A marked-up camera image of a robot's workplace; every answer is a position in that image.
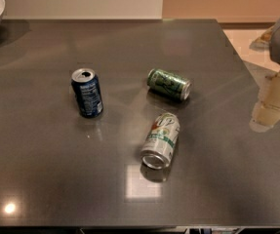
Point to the white 7up can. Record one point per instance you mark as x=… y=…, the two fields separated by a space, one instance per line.
x=158 y=149

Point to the green soda can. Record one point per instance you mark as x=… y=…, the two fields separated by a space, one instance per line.
x=169 y=84

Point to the blue soda can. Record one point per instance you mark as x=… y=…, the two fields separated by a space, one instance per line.
x=86 y=86

